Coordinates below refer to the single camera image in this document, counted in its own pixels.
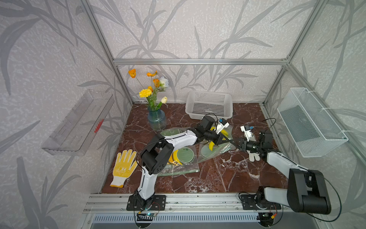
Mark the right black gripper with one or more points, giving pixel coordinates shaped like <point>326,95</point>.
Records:
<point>243,144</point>

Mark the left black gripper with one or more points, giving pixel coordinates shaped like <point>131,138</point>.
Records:
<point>220,137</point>

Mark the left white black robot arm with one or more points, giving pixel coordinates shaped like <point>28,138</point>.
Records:
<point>157,152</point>

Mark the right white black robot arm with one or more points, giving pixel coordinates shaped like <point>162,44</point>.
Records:
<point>306,191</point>

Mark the white work glove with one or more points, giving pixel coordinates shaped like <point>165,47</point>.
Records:
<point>253,157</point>

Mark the white plastic basket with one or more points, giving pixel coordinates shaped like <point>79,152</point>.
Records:
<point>200,103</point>

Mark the blue glass vase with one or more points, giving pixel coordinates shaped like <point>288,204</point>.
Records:
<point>157,119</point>

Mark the artificial flower bouquet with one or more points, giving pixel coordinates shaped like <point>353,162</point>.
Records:
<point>150,93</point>

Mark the yellow work glove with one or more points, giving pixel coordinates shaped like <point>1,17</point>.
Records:
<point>125,165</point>

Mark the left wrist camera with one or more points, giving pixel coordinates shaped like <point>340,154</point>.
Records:
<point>220,127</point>

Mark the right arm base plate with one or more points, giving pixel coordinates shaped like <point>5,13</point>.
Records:
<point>250,202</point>

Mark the white wire mesh basket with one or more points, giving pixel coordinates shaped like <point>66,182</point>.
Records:
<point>313,130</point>

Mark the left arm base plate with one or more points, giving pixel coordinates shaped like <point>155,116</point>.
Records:
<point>137,203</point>

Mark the aluminium front rail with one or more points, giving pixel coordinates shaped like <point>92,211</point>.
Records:
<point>177,203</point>

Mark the clear acrylic wall shelf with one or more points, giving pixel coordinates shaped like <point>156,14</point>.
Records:
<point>75,133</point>

